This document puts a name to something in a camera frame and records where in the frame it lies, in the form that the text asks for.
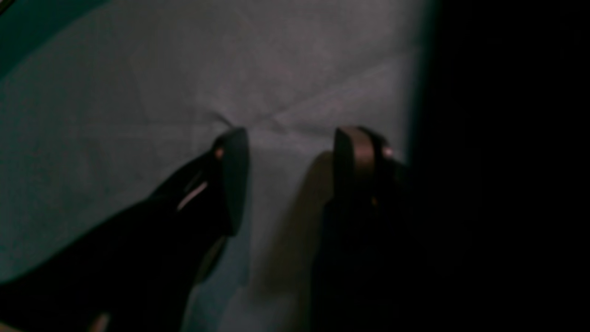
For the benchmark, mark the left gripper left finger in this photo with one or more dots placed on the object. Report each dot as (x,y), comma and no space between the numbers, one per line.
(135,271)

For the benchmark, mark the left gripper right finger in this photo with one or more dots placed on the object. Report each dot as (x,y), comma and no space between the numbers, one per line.
(358,275)

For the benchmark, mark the blue t-shirt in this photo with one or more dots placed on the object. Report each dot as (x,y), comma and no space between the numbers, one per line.
(500,159)

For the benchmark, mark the light blue table cloth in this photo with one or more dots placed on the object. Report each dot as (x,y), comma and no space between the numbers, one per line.
(101,100)

